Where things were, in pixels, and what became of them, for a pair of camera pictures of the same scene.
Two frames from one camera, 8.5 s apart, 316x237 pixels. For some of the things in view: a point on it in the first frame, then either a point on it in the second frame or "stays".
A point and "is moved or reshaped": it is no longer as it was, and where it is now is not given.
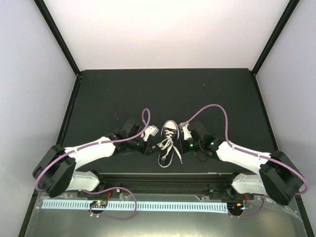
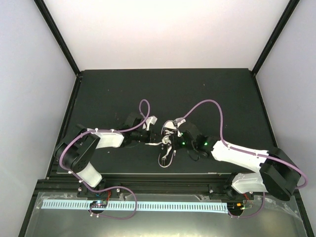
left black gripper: (148, 150) → (152, 133)
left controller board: (98, 204) stays
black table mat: (226, 102) stays
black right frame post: (276, 34) stays
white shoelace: (167, 143) is moved or reshaped
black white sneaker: (170, 137) stays
